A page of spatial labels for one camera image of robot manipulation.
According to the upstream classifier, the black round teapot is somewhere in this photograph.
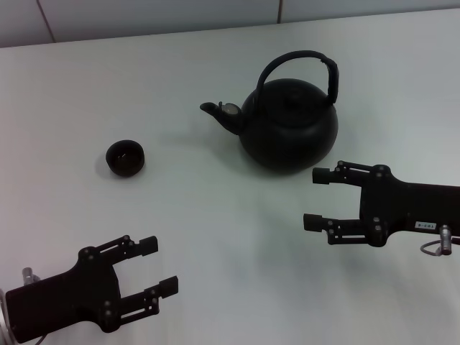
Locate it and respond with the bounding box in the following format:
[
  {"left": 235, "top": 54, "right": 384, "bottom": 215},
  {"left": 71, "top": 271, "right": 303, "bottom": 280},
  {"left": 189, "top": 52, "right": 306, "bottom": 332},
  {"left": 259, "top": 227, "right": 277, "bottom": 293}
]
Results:
[{"left": 199, "top": 50, "right": 341, "bottom": 177}]

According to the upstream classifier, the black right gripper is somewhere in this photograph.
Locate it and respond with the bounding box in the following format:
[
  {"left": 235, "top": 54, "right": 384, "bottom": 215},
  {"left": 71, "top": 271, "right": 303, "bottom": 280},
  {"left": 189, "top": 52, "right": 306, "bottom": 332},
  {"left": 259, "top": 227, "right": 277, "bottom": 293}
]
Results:
[{"left": 303, "top": 160, "right": 460, "bottom": 249}]

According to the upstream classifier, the small black teacup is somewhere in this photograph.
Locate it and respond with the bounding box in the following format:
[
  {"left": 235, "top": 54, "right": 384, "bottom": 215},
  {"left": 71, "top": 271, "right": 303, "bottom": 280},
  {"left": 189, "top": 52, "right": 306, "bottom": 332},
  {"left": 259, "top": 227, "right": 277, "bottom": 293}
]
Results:
[{"left": 105, "top": 139, "right": 147, "bottom": 178}]

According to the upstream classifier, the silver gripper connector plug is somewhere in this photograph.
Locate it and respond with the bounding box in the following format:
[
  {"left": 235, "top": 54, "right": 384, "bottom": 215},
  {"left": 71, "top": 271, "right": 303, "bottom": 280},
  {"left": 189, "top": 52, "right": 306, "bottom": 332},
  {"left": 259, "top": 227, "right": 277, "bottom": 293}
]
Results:
[
  {"left": 438, "top": 224, "right": 454, "bottom": 257},
  {"left": 21, "top": 267, "right": 39, "bottom": 287}
]

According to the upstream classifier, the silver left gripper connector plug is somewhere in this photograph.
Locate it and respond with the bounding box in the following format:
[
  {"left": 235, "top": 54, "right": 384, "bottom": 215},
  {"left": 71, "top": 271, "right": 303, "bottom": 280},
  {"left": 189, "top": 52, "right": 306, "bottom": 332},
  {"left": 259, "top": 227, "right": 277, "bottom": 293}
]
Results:
[{"left": 21, "top": 267, "right": 39, "bottom": 287}]

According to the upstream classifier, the thin right gripper cable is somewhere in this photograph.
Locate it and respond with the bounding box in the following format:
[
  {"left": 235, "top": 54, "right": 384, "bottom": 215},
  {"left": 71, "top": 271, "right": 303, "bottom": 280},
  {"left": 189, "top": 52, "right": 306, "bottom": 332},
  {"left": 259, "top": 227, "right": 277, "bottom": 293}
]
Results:
[{"left": 420, "top": 239, "right": 460, "bottom": 257}]

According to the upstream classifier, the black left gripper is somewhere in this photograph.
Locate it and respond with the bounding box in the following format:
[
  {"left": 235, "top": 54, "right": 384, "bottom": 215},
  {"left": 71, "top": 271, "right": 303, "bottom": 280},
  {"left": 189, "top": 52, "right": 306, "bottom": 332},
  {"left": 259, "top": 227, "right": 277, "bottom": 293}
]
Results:
[{"left": 4, "top": 234, "right": 180, "bottom": 345}]

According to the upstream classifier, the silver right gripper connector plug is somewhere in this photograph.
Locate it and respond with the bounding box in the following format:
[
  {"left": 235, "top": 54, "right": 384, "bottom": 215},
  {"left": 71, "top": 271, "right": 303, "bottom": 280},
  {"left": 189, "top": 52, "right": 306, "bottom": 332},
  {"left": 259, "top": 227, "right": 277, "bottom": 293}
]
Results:
[{"left": 438, "top": 224, "right": 454, "bottom": 257}]

